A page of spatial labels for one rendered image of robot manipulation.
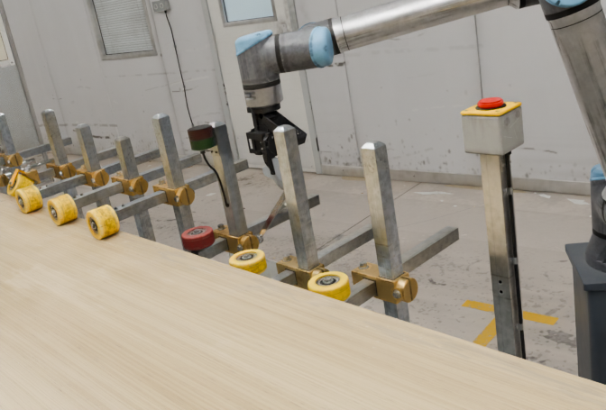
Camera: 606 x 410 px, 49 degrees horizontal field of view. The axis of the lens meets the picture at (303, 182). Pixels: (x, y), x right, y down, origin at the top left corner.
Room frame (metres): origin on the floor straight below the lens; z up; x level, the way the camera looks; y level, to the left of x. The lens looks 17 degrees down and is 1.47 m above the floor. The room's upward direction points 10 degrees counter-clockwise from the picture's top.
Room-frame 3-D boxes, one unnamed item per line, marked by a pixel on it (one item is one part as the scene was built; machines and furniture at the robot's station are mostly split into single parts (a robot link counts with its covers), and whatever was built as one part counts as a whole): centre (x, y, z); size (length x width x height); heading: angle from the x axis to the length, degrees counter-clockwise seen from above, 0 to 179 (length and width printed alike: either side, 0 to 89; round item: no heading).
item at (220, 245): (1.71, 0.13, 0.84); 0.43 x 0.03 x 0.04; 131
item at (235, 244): (1.62, 0.20, 0.85); 0.13 x 0.06 x 0.05; 41
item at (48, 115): (2.36, 0.84, 0.93); 0.03 x 0.03 x 0.48; 41
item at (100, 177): (2.19, 0.69, 0.95); 0.13 x 0.06 x 0.05; 41
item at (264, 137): (1.58, 0.06, 1.13); 0.09 x 0.08 x 0.12; 41
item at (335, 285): (1.17, -0.01, 0.85); 0.08 x 0.08 x 0.11
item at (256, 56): (1.58, 0.05, 1.30); 0.10 x 0.09 x 0.12; 81
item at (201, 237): (1.57, 0.28, 0.85); 0.08 x 0.08 x 0.11
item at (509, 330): (1.03, -0.32, 0.93); 0.05 x 0.04 x 0.45; 41
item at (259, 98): (1.57, 0.06, 1.21); 0.10 x 0.09 x 0.05; 131
